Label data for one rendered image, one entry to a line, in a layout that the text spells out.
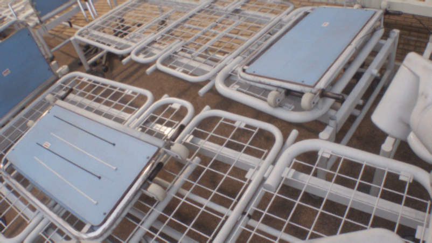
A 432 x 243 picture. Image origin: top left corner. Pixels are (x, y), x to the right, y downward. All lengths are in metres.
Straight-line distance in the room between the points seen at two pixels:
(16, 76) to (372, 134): 1.96
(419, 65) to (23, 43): 1.80
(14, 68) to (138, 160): 1.03
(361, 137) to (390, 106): 1.35
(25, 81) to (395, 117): 1.79
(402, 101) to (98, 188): 0.94
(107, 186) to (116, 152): 0.14
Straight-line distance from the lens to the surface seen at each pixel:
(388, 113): 0.51
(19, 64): 1.93
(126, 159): 1.15
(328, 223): 1.53
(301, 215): 1.54
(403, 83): 0.50
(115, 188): 1.10
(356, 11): 1.77
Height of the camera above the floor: 1.35
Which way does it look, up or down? 42 degrees down
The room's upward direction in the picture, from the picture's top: 15 degrees counter-clockwise
